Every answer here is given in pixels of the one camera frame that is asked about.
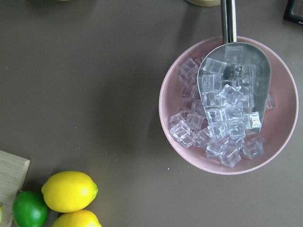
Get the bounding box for clear plastic ice cubes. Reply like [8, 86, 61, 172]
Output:
[168, 43, 269, 168]

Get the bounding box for metal ice scoop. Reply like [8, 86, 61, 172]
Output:
[197, 0, 271, 139]

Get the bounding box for yellow lemon upper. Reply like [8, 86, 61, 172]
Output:
[41, 171, 98, 213]

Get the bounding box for yellow lemon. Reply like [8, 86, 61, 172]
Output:
[41, 171, 98, 213]
[52, 210, 102, 227]

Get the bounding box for wooden cup stand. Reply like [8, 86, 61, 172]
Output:
[186, 0, 221, 7]

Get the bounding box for yellow lemon lower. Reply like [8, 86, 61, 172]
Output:
[52, 210, 102, 227]

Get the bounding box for pink bowl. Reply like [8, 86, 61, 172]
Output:
[159, 36, 299, 175]

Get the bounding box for wooden cutting board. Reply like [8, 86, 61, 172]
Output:
[0, 151, 30, 227]

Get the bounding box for green lime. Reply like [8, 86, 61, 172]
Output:
[12, 191, 48, 227]

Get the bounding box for black tray with glasses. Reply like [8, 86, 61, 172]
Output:
[283, 0, 303, 25]

